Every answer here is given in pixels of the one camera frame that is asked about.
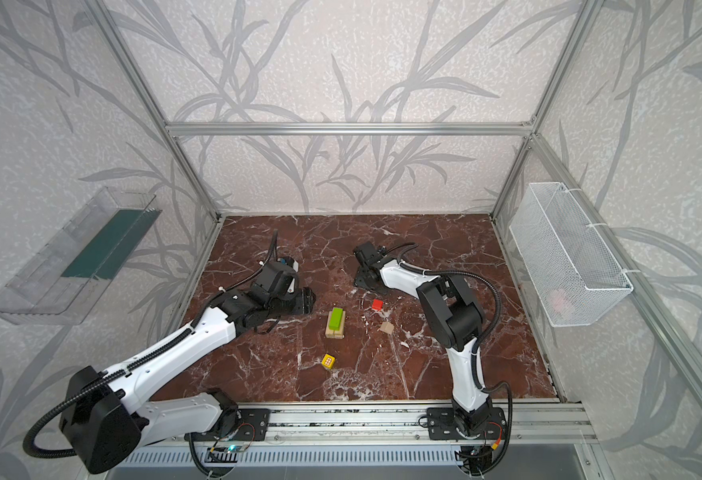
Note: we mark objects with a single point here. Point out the small wooden block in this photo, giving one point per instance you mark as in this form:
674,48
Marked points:
387,328

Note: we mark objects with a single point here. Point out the white wire mesh basket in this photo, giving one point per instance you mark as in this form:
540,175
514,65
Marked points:
575,274

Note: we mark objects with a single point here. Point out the aluminium mounting rail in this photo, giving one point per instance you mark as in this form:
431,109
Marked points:
535,421

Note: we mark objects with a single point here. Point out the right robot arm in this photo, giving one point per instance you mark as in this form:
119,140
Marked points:
452,311

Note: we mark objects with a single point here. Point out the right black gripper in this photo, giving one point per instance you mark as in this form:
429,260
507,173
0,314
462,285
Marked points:
364,271

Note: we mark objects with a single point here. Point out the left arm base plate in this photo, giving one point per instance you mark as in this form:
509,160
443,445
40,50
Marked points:
249,424

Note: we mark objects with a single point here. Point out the green wooden block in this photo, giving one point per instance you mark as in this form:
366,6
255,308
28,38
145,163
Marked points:
335,319

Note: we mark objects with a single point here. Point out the plain wooden block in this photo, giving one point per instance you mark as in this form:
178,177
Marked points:
335,333

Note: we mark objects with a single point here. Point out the yellow window block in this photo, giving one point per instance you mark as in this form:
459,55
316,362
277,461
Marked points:
328,361

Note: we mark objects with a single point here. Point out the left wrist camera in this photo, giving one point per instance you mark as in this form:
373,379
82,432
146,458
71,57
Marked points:
288,267

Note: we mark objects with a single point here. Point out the clear plastic wall bin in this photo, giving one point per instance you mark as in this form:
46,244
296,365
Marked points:
61,284

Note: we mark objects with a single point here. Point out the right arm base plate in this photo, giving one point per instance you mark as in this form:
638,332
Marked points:
486,423

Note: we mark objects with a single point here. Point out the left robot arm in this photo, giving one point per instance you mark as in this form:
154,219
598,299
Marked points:
114,411

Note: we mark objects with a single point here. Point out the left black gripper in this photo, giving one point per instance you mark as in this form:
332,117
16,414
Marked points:
302,300

